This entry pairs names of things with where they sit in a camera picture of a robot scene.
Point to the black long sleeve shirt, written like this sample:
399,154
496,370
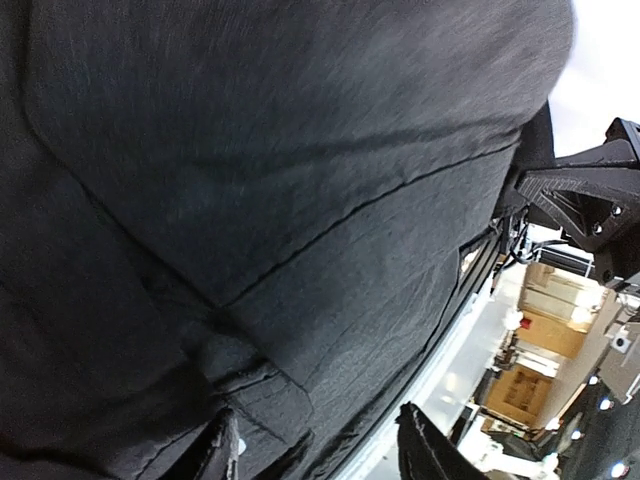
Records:
247,204

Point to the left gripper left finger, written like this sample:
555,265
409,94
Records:
196,443

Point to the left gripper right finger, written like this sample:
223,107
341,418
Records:
424,453

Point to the cardboard boxes in background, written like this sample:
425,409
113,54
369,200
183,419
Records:
558,321

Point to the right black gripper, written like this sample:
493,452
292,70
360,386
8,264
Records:
598,207

